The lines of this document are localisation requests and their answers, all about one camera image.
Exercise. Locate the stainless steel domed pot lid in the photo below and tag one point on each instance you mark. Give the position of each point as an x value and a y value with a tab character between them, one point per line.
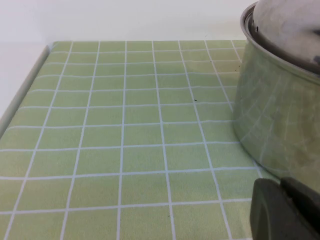
282	25

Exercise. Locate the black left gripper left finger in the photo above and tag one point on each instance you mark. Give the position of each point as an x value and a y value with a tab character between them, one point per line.
267	215

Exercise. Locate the green checkered tablecloth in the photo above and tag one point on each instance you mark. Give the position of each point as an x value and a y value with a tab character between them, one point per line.
125	150

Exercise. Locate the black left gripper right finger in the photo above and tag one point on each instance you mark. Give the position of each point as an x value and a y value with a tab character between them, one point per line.
307	212

